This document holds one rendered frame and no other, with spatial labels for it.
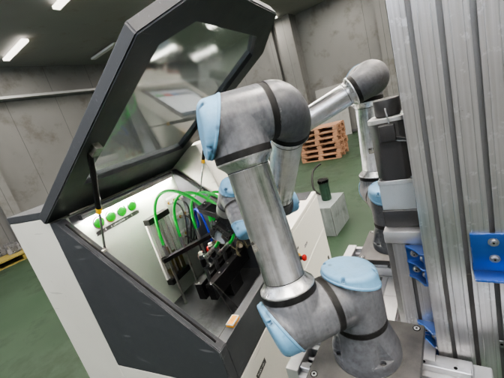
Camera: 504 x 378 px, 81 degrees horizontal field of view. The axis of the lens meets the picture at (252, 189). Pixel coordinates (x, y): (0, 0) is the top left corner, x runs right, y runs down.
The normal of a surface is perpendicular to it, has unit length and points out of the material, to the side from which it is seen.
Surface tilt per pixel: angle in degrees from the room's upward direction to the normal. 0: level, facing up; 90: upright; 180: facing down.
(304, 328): 78
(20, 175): 90
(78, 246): 90
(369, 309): 90
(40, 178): 90
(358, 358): 72
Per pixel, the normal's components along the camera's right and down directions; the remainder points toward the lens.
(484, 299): -0.51, 0.36
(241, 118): 0.24, 0.00
